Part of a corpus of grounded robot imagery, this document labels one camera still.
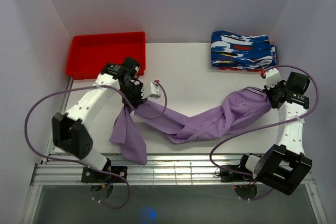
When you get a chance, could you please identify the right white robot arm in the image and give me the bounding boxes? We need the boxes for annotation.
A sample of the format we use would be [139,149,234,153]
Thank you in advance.
[237,69,312,195]

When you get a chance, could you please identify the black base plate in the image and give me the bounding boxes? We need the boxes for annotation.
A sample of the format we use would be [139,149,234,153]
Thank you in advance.
[80,166,128,183]
[219,165,260,182]

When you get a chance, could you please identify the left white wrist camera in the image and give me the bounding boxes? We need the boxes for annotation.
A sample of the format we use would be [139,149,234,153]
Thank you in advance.
[141,81,162,100]

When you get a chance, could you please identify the purple trousers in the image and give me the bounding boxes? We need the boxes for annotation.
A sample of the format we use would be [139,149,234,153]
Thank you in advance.
[110,87,271,165]

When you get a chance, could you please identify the blue patterned folded trousers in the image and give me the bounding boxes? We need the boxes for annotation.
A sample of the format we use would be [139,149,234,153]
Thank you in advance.
[211,30,277,69]

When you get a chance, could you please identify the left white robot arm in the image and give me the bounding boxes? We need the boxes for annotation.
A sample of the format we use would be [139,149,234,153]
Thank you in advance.
[52,57,143,182]

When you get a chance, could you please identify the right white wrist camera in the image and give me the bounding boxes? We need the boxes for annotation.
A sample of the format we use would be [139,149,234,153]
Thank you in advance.
[260,68,281,90]

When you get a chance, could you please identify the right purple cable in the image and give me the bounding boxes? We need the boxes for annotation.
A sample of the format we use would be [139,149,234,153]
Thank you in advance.
[209,64,319,201]

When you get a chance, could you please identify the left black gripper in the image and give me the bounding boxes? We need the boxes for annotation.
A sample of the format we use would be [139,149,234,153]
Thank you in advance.
[119,82,148,109]

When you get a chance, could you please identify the red plastic tray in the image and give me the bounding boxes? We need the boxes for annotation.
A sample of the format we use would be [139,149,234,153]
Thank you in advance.
[65,31,146,80]

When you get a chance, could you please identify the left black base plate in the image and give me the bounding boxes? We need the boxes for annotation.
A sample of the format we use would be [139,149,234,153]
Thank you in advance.
[80,166,128,183]

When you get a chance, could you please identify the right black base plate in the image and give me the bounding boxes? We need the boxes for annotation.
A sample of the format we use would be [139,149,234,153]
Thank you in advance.
[219,165,260,182]

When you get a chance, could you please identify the red folded trousers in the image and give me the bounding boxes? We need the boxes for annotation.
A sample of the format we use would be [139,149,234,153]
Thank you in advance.
[219,67,264,73]

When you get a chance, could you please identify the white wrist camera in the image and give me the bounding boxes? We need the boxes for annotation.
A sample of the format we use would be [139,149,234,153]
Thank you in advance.
[141,81,162,100]
[260,68,281,90]

